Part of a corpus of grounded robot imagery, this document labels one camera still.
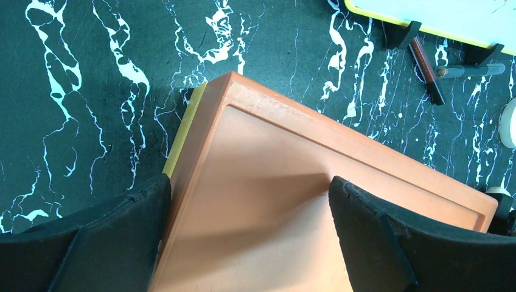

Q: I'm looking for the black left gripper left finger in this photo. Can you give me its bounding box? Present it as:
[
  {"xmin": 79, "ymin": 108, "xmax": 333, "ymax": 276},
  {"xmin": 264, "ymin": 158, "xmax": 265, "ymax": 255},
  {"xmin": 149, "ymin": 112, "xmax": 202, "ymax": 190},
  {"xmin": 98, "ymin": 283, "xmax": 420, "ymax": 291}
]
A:
[{"xmin": 1, "ymin": 174, "xmax": 171, "ymax": 291}]

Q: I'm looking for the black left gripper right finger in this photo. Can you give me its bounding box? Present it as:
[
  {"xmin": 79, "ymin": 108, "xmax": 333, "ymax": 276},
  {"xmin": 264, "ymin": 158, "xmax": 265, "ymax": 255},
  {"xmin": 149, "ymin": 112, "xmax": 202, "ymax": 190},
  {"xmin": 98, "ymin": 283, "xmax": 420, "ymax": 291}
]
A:
[{"xmin": 329, "ymin": 176, "xmax": 515, "ymax": 291}]

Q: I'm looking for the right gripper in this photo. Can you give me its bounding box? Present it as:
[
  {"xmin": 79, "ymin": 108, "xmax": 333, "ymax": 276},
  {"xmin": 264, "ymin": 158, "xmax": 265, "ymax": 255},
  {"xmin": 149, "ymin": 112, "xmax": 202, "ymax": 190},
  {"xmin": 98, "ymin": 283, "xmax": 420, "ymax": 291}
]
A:
[{"xmin": 486, "ymin": 187, "xmax": 515, "ymax": 236}]

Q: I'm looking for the orange drawer organizer box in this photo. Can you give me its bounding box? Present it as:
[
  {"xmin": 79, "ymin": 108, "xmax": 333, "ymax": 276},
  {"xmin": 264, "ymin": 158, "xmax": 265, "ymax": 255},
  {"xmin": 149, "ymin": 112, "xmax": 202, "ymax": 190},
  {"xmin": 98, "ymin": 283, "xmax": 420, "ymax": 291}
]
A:
[{"xmin": 149, "ymin": 72, "xmax": 497, "ymax": 291}]

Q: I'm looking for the green silver makeup pen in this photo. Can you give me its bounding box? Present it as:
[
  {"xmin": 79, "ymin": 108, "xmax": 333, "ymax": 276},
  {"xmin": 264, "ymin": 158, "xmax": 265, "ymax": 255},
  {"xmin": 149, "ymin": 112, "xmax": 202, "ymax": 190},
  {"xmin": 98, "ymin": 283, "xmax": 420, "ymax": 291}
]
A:
[{"xmin": 435, "ymin": 63, "xmax": 506, "ymax": 78}]

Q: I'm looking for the dark red lip gloss tube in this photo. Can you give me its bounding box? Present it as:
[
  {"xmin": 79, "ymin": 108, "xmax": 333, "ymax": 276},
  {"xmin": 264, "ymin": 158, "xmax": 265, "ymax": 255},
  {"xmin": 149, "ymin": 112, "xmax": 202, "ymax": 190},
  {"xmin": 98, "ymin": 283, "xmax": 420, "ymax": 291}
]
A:
[{"xmin": 409, "ymin": 36, "xmax": 445, "ymax": 106}]

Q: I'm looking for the large round beige puff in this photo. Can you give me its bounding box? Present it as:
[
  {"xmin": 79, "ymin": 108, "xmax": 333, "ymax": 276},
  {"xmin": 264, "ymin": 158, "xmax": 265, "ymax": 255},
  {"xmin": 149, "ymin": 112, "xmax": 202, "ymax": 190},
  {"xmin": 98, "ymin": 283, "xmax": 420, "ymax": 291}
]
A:
[{"xmin": 498, "ymin": 97, "xmax": 516, "ymax": 149}]

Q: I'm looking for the yellow-framed whiteboard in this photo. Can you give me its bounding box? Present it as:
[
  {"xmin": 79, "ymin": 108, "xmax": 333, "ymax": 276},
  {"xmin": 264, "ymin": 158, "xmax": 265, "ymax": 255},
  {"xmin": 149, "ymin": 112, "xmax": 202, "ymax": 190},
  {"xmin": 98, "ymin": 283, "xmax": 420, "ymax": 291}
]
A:
[{"xmin": 345, "ymin": 0, "xmax": 515, "ymax": 55}]

